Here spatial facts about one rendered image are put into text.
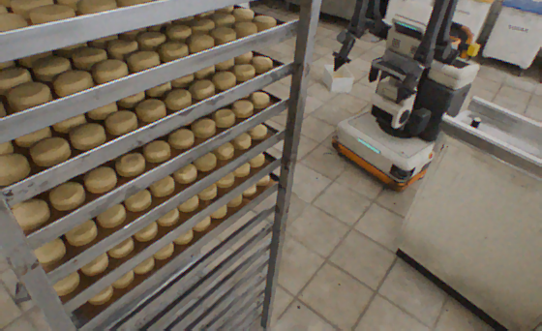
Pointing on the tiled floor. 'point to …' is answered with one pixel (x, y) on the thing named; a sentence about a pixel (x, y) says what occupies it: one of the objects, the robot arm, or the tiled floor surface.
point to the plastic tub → (341, 79)
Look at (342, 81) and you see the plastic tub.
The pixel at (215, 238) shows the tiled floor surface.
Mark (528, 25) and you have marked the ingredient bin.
